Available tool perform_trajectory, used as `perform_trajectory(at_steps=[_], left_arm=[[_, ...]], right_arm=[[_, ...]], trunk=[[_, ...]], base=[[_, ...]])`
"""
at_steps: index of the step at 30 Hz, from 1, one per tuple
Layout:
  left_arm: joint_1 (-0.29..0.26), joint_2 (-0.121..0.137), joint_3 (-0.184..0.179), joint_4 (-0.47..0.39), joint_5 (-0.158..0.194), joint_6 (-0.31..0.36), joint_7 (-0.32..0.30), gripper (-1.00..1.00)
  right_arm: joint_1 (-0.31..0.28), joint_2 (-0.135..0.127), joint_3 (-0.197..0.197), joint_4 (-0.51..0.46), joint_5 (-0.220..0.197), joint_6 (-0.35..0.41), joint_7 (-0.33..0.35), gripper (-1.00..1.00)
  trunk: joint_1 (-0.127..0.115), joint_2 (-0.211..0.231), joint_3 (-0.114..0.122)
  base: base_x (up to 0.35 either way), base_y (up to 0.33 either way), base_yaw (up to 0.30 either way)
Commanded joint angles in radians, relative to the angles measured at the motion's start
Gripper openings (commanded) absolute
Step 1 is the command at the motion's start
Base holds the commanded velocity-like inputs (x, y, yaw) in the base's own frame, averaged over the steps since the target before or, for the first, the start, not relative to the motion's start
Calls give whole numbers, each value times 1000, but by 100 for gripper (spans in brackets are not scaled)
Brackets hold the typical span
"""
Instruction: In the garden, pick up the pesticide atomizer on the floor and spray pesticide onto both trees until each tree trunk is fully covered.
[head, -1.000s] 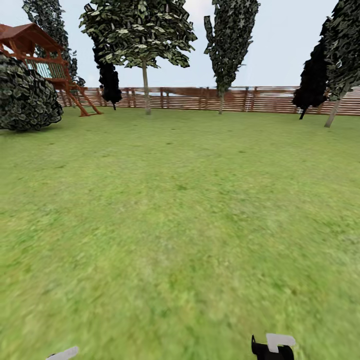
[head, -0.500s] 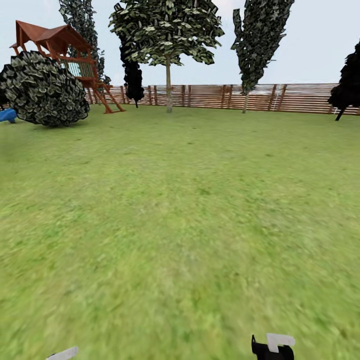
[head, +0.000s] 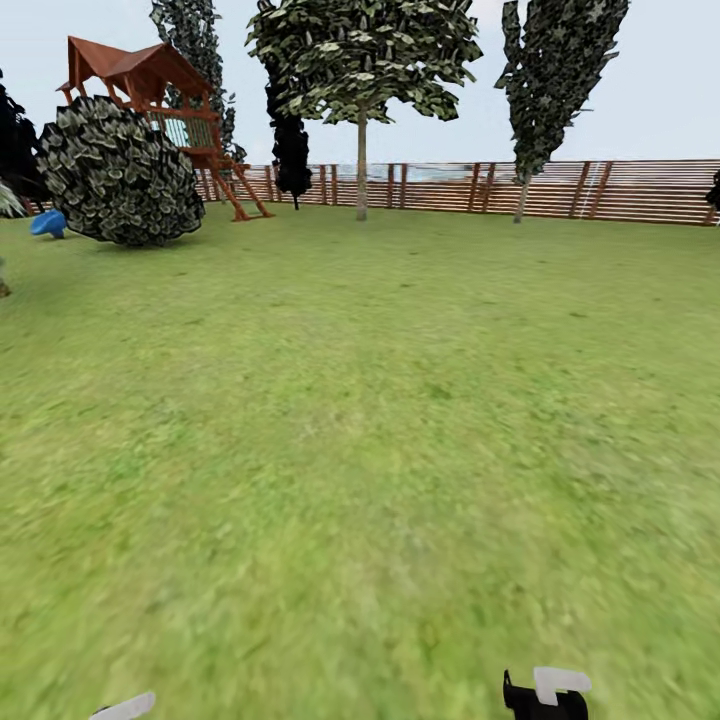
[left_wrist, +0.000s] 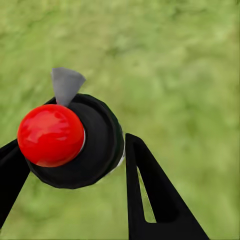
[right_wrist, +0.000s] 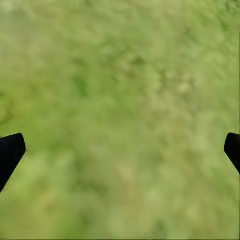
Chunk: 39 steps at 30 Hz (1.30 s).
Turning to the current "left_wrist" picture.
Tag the pesticide atomizer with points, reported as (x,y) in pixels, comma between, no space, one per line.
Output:
(73,140)

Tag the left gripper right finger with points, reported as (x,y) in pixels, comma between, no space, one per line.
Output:
(174,220)

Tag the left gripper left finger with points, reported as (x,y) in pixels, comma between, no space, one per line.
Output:
(14,170)

